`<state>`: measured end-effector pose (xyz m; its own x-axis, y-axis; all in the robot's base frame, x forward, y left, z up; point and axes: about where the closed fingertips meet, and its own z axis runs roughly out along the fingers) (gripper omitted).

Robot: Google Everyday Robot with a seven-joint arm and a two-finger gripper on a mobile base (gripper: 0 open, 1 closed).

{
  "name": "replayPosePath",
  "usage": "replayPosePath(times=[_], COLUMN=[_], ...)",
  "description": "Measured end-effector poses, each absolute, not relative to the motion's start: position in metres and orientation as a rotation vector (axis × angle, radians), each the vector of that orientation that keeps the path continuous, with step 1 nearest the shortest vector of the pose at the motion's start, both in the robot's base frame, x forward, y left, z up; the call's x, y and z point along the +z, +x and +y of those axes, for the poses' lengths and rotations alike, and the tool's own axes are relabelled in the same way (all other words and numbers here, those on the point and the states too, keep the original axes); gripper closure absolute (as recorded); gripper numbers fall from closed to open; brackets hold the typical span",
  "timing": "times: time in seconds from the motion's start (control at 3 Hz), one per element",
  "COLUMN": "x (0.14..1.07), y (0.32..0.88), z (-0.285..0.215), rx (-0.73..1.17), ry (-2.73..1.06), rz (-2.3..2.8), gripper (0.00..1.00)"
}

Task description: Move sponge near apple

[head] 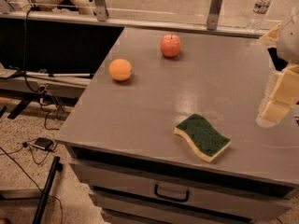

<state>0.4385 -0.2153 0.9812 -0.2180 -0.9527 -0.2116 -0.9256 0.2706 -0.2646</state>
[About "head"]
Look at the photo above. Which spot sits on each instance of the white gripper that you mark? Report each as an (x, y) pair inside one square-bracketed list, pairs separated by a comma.
[(290, 38)]

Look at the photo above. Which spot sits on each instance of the green and yellow sponge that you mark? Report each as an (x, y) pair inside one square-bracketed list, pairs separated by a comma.
[(204, 140)]

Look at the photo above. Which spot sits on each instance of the red apple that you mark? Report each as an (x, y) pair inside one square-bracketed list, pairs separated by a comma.
[(170, 45)]

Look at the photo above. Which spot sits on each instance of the clear plastic water bottle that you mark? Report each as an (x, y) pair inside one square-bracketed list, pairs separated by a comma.
[(259, 12)]

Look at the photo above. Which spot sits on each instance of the orange fruit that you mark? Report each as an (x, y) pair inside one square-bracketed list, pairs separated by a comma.
[(120, 69)]

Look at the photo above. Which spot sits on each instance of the grey drawer cabinet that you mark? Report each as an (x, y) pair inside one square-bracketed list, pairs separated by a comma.
[(178, 143)]

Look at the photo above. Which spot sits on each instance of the low grey bench shelf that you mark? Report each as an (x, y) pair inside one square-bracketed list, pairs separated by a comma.
[(63, 85)]

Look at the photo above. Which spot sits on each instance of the black metal stand leg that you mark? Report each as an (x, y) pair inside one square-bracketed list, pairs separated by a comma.
[(56, 166)]

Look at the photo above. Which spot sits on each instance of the black power adapter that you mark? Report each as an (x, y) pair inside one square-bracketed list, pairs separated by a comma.
[(43, 143)]

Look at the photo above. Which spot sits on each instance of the metal railing post right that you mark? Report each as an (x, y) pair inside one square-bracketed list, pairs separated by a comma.
[(213, 14)]

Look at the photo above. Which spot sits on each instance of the metal railing post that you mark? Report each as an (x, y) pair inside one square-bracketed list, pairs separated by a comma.
[(101, 10), (213, 14)]

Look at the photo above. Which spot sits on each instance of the black drawer handle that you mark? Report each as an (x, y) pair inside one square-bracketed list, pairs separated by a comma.
[(170, 195)]

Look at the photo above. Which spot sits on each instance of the metal railing post left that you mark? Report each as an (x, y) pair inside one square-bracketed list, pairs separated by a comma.
[(101, 10)]

